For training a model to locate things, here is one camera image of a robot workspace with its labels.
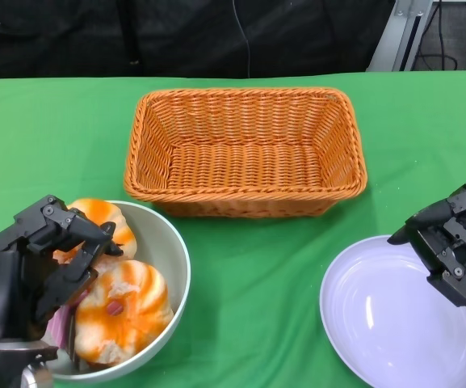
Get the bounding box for orange swirl bread pink piece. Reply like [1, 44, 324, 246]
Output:
[73, 259, 174, 364]

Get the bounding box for grey aluminium frame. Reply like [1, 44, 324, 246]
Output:
[367, 0, 434, 73]

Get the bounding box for orange swirl doughnut bread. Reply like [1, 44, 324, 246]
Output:
[52, 197, 138, 264]

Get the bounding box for black floor cable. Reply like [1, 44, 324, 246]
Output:
[414, 0, 459, 70]

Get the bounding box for orange wicker basket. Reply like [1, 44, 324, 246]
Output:
[123, 86, 368, 219]

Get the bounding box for pink striped chocolate cake slice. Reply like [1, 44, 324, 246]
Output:
[50, 298, 82, 365]

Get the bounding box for black curtain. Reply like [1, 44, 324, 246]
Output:
[0, 0, 395, 81]

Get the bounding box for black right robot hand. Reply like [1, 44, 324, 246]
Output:
[386, 183, 466, 324]

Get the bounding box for white round plate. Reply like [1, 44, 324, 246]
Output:
[319, 234, 466, 388]

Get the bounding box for pale grey-green bowl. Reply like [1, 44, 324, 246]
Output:
[42, 200, 192, 382]

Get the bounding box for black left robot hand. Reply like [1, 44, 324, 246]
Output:
[0, 194, 125, 344]

